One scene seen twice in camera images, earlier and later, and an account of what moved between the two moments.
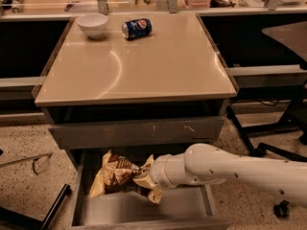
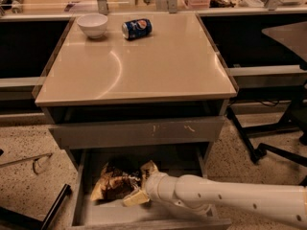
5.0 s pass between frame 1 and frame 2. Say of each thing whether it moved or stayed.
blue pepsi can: stayed
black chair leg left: stayed
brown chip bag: moved
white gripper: moved
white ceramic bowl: stayed
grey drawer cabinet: stayed
